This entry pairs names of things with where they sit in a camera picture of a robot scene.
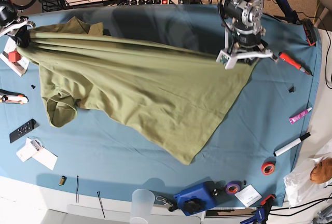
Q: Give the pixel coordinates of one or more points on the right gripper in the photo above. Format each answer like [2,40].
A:
[13,25]

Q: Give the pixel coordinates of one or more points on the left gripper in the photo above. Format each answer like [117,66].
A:
[234,53]

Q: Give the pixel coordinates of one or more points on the olive green t-shirt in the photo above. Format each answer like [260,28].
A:
[175,97]

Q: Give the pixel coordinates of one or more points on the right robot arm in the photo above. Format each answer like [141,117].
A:
[11,7]

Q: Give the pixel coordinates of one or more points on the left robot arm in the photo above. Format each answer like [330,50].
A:
[243,33]

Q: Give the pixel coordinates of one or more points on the red cube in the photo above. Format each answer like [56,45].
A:
[14,56]

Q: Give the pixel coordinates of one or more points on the orange screwdriver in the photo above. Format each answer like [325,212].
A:
[287,58]

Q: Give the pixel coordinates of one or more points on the small black clip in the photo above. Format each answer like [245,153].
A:
[292,89]

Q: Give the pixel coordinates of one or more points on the orange white utility knife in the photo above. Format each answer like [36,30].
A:
[13,98]

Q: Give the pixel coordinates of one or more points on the black orange clamp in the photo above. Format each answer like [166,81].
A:
[309,31]

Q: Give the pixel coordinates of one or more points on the pink tube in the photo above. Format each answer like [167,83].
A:
[300,115]

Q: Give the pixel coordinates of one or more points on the black remote control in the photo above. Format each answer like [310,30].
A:
[23,130]

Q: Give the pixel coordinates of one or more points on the white black marker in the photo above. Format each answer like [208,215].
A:
[291,145]

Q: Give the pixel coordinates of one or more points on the blue table cloth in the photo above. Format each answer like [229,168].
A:
[116,160]

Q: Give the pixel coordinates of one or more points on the white power strip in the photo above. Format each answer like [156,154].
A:
[138,2]

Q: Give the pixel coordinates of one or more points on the red tape roll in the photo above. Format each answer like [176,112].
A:
[268,168]

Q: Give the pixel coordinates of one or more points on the white card package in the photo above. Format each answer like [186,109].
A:
[30,148]

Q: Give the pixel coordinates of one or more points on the white paper sheet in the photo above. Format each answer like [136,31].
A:
[42,155]

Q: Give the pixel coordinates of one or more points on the purple tape roll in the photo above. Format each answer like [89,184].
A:
[233,187]

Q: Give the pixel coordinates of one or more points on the orange furry object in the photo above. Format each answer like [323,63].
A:
[321,172]

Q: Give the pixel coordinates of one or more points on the white plastic bag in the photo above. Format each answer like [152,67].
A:
[298,185]

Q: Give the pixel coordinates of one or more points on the white paper card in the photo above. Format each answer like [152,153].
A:
[248,196]

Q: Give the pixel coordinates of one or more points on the blue plastic box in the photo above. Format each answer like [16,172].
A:
[195,199]

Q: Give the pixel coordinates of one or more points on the small green battery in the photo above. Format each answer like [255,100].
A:
[62,181]

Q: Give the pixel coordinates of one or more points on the blue orange bar clamp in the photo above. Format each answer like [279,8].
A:
[262,212]

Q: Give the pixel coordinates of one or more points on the metal carabiner keyring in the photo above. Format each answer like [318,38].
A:
[164,200]

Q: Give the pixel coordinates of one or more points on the black zip tie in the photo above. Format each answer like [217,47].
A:
[77,188]
[101,204]

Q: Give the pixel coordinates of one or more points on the translucent plastic cup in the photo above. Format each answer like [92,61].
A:
[141,206]

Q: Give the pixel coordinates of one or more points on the blue clamp handle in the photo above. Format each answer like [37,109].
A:
[290,15]

